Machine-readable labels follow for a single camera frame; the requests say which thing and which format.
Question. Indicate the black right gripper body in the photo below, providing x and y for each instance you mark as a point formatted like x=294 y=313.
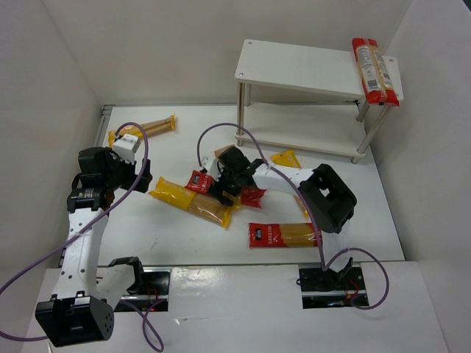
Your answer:
x=225 y=180

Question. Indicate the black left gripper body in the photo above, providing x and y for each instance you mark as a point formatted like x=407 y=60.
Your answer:
x=139 y=176

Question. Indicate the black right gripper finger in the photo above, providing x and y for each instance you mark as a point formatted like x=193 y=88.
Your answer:
x=216 y=192
x=230 y=200

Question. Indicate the red pasta bag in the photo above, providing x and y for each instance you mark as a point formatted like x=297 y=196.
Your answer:
x=200 y=182
x=299 y=235
x=375 y=78

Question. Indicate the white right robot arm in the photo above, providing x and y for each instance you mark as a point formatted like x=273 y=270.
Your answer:
x=328 y=200

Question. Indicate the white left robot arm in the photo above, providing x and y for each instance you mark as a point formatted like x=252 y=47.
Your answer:
x=80 y=309

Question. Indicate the yellow pasta bag left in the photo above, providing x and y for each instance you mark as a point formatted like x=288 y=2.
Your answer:
x=197 y=204

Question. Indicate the yellow pasta bag centre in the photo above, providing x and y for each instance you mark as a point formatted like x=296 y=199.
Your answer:
x=228 y=157

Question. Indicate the thin yellow pasta bag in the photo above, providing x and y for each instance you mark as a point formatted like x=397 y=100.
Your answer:
x=151 y=129

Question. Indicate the red pasta bag front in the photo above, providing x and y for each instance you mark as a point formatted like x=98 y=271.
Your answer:
x=299 y=235

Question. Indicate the yellow pasta bag right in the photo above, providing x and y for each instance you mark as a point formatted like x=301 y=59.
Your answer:
x=288 y=158

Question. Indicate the white two-tier shelf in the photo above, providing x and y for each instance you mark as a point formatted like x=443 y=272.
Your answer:
x=303 y=97

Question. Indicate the red pasta bag on shelf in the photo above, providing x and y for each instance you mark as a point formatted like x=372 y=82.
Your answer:
x=375 y=78

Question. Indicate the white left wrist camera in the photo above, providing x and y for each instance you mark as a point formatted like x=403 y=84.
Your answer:
x=126 y=147

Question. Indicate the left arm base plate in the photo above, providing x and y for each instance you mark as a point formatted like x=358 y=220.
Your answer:
x=152 y=295

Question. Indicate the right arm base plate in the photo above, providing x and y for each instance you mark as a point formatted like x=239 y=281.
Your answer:
x=321 y=289

